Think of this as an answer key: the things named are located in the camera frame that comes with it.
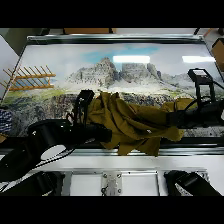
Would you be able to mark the orange wooden rack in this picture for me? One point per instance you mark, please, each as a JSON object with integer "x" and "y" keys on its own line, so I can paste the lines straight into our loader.
{"x": 31, "y": 78}

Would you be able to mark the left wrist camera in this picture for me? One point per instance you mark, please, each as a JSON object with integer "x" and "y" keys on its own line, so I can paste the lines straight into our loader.
{"x": 83, "y": 103}

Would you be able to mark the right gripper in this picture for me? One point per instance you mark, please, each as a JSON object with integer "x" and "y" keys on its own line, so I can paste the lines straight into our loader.
{"x": 176, "y": 120}

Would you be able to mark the olive green garment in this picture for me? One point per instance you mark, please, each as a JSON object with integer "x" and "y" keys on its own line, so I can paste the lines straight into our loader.
{"x": 133, "y": 126}

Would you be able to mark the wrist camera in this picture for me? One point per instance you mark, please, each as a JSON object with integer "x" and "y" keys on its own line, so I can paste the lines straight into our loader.
{"x": 83, "y": 103}
{"x": 201, "y": 81}

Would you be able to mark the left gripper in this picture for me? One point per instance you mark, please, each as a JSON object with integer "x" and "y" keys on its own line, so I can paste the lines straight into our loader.
{"x": 100, "y": 132}

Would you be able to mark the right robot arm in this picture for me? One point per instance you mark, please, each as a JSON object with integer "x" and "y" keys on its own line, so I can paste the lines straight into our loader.
{"x": 206, "y": 115}

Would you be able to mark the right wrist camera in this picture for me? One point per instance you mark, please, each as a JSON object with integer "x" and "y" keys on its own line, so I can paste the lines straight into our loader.
{"x": 201, "y": 81}

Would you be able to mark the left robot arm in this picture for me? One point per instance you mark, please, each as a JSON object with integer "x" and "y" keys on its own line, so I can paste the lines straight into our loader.
{"x": 43, "y": 136}

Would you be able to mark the cardboard box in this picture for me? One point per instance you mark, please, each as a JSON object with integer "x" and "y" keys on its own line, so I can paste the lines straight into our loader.
{"x": 218, "y": 53}

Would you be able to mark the blue checked garment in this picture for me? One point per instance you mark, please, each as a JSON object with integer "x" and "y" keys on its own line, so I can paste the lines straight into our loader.
{"x": 5, "y": 120}

